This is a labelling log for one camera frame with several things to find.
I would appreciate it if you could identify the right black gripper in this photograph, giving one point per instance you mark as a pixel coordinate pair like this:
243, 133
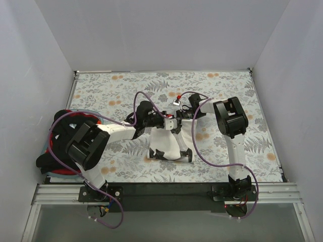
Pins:
178, 114

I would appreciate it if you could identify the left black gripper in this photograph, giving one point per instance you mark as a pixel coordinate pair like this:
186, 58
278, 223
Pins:
177, 126

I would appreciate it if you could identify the white t shirt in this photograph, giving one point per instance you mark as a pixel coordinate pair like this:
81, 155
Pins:
172, 144

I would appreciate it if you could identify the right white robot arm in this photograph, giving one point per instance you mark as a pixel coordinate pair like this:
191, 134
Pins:
232, 123

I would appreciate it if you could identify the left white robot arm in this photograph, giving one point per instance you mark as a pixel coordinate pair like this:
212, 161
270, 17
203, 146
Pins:
88, 144

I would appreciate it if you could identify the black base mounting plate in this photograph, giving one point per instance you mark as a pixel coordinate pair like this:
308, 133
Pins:
152, 197

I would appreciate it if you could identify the floral patterned table cloth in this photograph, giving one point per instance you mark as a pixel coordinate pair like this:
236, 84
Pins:
112, 94

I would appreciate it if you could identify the light blue t shirt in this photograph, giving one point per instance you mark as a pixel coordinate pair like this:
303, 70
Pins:
63, 175

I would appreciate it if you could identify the black t shirt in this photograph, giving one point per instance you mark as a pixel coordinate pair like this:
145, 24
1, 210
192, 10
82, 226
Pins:
58, 141

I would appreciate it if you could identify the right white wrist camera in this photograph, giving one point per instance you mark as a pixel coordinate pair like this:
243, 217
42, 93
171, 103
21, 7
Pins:
177, 101

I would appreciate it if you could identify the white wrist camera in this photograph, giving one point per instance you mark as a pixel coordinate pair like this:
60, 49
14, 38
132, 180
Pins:
170, 123
177, 101

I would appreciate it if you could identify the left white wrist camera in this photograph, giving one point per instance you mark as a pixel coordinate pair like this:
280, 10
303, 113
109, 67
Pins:
170, 123

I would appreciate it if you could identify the aluminium frame rail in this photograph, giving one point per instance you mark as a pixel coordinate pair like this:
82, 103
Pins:
269, 193

